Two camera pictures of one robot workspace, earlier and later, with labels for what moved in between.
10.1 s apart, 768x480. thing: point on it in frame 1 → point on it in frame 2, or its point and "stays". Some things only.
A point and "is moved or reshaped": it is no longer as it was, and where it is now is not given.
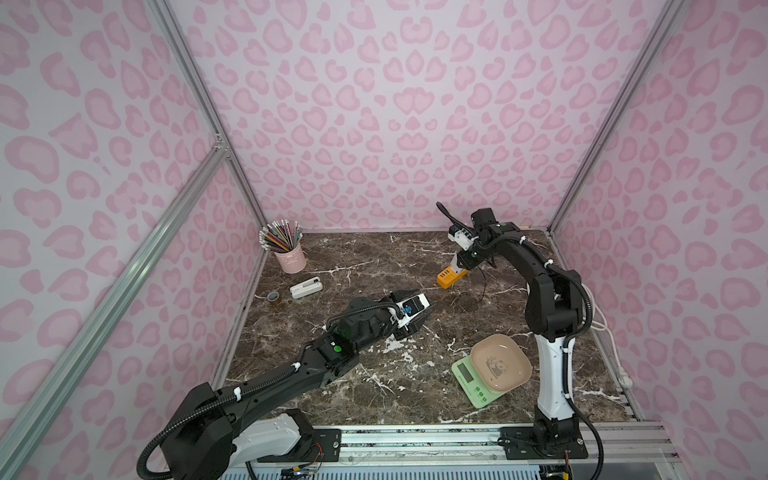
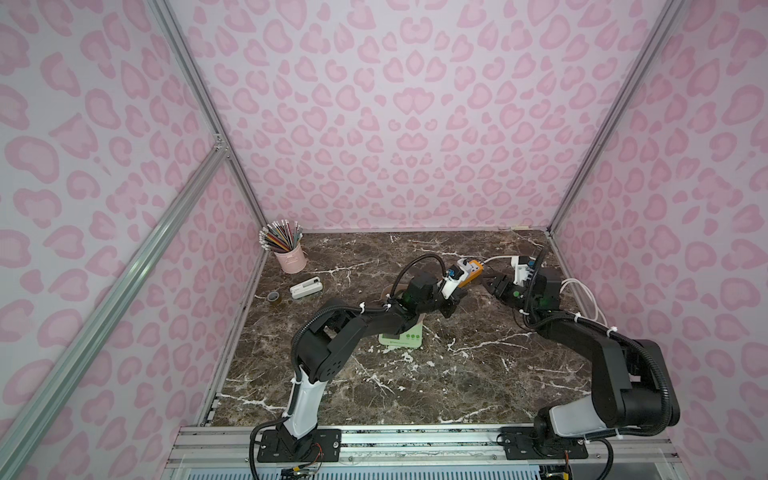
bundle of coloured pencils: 280,235 stays
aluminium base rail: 623,443 stays
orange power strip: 447,277 is moved or reshaped
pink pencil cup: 293,261 stays
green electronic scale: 475,392 is moved or reshaped
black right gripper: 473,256 → 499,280
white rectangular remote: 306,288 stays
